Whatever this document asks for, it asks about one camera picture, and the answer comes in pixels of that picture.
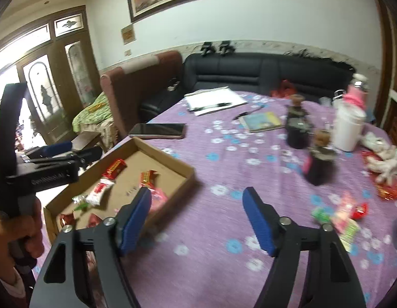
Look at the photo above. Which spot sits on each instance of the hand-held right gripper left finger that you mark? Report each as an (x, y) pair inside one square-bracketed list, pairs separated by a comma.
[(135, 221)]

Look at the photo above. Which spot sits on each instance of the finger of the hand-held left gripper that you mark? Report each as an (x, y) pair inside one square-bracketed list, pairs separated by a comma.
[(89, 155), (58, 148)]

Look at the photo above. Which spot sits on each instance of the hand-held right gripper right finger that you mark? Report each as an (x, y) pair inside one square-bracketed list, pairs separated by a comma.
[(257, 221)]

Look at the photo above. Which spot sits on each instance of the red packet with gold label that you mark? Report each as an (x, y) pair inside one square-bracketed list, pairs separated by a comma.
[(114, 169)]

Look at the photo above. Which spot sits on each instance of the pink snack packet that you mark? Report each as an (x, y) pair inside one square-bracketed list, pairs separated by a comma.
[(159, 199), (342, 211)]

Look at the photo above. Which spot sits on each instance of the white and red snack packet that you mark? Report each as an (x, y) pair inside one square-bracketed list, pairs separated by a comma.
[(100, 192)]

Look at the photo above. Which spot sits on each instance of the dark red snack packet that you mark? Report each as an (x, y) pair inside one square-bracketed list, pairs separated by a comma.
[(94, 220), (67, 220)]

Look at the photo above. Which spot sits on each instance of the red packet with round emblem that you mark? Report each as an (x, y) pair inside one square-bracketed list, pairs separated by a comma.
[(148, 179)]

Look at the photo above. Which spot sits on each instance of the green candy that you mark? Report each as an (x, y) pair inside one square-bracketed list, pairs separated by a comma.
[(80, 202), (322, 215)]

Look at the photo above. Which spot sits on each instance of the cardboard box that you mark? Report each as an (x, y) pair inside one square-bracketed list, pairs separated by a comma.
[(166, 170)]

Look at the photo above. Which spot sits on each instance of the person's left forearm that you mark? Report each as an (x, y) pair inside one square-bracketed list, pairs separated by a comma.
[(12, 285)]

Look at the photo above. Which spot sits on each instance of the person's left hand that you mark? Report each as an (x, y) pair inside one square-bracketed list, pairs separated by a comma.
[(25, 237)]

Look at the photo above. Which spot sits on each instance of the wooden side table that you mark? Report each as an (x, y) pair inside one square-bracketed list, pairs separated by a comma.
[(86, 141)]

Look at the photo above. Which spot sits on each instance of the green floral cushion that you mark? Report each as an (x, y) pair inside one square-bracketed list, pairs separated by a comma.
[(89, 112)]

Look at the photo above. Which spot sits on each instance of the purple floral tablecloth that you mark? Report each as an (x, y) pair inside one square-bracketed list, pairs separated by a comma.
[(201, 263)]

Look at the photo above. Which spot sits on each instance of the smartphone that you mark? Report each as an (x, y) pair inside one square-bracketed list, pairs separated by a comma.
[(156, 131)]

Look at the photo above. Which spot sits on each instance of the wooden glass door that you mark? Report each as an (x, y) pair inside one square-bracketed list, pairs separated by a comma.
[(57, 70)]

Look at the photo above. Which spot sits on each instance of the black jar with cork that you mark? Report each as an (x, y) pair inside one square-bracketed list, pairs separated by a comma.
[(297, 131), (320, 166)]

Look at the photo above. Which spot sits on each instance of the brown armchair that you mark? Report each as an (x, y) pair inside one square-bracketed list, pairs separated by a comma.
[(137, 80)]

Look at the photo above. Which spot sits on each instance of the green and white snack packet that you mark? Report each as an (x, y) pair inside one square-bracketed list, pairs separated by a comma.
[(350, 237)]

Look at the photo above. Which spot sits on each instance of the thin booklet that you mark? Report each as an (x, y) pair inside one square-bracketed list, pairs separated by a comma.
[(261, 122)]

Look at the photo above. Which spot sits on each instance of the small red candy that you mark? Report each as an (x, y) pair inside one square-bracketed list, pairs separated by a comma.
[(359, 211)]

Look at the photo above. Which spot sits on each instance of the black marker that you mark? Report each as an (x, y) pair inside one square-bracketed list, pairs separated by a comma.
[(240, 115)]

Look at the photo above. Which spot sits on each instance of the black and white pen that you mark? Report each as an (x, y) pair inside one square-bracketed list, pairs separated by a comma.
[(211, 106)]

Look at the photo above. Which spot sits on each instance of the white plastic jar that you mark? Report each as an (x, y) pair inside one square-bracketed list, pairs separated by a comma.
[(347, 131)]

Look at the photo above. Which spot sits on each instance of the white paper notebook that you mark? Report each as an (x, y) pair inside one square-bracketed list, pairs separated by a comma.
[(214, 97)]

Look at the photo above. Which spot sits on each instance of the red plastic bag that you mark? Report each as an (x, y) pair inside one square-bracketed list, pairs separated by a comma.
[(283, 89)]

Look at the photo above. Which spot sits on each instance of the red and gold bag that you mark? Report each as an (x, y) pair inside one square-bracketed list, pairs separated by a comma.
[(390, 194)]

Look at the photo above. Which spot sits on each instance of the white glove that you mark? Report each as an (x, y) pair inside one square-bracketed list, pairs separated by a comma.
[(374, 141), (386, 165)]

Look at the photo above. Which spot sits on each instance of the clear plastic bottle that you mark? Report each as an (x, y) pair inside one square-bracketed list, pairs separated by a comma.
[(339, 98)]

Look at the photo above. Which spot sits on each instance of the black leather sofa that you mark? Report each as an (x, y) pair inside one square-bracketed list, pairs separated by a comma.
[(243, 70)]

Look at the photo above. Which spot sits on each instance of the thermos with pink knit sleeve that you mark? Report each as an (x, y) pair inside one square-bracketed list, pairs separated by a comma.
[(357, 98)]

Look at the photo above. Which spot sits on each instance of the black device on sofa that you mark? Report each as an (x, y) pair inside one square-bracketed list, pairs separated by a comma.
[(226, 47), (207, 48)]

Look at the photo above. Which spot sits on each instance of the small wall plaque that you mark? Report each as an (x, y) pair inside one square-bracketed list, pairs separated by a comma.
[(128, 34)]

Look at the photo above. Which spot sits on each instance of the wooden wall unit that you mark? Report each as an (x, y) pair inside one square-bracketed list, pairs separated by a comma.
[(386, 54)]

